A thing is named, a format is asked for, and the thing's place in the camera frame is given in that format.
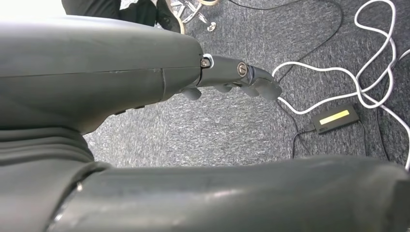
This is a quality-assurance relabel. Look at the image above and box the chrome chair base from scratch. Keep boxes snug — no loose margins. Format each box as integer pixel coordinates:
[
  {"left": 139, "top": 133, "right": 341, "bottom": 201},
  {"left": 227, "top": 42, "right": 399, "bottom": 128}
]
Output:
[{"left": 170, "top": 0, "right": 219, "bottom": 33}]

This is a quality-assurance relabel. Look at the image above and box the black adapter with yellow label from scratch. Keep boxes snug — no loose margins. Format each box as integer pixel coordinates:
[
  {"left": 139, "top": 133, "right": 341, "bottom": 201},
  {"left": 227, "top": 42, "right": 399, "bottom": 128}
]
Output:
[{"left": 311, "top": 104, "right": 360, "bottom": 135}]

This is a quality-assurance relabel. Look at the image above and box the white floor cable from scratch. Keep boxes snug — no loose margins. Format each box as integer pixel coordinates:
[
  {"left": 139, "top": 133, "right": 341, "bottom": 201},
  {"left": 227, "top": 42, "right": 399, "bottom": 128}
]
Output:
[{"left": 272, "top": 0, "right": 410, "bottom": 172}]

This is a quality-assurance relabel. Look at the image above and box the thin black floor cable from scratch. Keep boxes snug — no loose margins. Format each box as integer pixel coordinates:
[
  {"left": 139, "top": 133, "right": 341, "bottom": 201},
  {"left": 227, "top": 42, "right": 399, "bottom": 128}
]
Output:
[{"left": 227, "top": 0, "right": 344, "bottom": 82}]

